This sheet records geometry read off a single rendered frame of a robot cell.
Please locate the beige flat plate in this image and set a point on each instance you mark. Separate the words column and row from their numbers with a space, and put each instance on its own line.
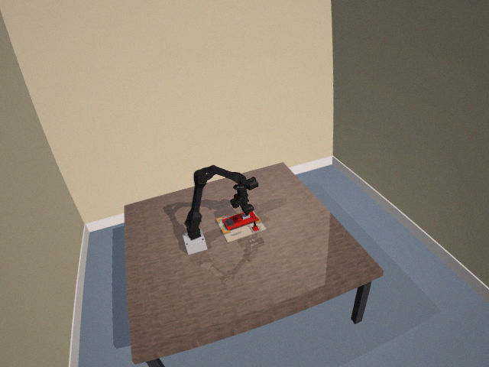
column 240, row 232

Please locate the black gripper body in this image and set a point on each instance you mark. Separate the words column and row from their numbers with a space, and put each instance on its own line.
column 244, row 198

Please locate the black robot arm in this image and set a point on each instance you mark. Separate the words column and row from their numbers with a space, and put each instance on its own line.
column 194, row 217

